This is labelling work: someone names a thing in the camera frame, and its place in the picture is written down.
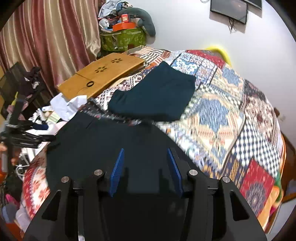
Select black pants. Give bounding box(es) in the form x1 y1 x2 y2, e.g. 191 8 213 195
46 113 213 240

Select white crumpled cloth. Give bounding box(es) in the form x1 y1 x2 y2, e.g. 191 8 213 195
50 93 87 121

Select bamboo lap desk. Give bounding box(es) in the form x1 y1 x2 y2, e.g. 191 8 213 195
58 53 144 100

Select patchwork patterned bedspread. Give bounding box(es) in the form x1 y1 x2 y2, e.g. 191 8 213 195
18 46 283 225

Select striped red gold curtain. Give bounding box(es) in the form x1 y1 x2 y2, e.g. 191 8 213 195
1 1 105 96

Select folded dark teal pants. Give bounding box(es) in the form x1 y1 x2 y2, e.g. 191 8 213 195
108 62 196 122

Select green storage basket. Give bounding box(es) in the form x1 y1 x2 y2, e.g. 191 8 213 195
100 28 146 52

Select orange box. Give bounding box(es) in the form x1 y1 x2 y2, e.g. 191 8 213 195
112 22 136 32

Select grey plush toy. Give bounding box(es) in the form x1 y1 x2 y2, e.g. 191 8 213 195
118 7 156 37

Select yellow bed rail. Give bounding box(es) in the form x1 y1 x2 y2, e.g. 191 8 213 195
206 46 232 66

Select small wall monitor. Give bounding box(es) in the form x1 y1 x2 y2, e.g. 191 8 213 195
210 0 248 24

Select large wall television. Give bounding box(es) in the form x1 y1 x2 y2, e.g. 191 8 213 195
244 0 262 9

